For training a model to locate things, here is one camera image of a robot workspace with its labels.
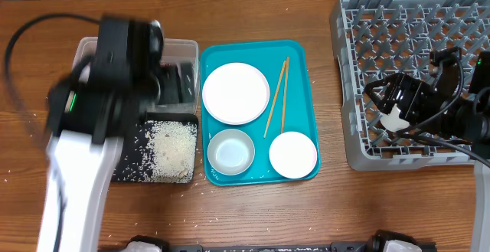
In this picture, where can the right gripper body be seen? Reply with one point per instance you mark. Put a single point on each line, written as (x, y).
(419, 103)

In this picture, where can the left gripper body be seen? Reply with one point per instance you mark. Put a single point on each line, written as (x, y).
(168, 89)

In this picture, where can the white cup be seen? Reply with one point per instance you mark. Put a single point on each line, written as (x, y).
(392, 121)

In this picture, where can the large white plate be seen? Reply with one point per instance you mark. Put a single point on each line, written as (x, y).
(235, 93)

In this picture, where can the pile of rice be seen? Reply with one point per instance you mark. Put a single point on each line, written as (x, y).
(170, 150)

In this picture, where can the grey bowl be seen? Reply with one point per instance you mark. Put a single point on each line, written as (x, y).
(231, 152)

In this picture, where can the wooden chopstick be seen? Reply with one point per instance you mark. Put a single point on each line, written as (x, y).
(285, 95)
(274, 99)

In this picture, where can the small pink plate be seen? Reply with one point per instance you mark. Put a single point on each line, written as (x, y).
(293, 155)

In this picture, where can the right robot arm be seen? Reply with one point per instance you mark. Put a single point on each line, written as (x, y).
(436, 114)

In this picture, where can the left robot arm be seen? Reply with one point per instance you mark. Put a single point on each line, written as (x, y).
(107, 95)

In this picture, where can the grey dishwasher rack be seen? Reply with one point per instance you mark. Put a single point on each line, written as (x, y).
(373, 39)

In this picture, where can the clear plastic bin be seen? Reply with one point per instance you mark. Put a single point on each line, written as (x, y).
(175, 51)

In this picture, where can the black plastic tray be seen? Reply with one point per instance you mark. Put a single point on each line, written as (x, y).
(134, 156)

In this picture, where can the teal serving tray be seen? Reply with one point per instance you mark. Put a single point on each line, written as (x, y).
(267, 57)

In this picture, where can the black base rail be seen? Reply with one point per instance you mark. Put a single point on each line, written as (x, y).
(381, 241)

